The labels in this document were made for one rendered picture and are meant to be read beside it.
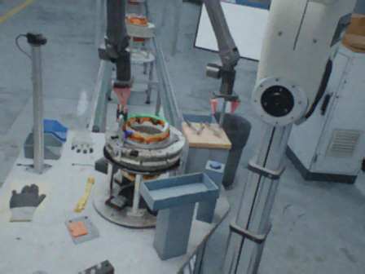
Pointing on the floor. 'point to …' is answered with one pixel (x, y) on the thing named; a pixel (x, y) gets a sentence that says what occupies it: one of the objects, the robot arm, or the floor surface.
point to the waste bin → (232, 161)
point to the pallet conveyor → (95, 121)
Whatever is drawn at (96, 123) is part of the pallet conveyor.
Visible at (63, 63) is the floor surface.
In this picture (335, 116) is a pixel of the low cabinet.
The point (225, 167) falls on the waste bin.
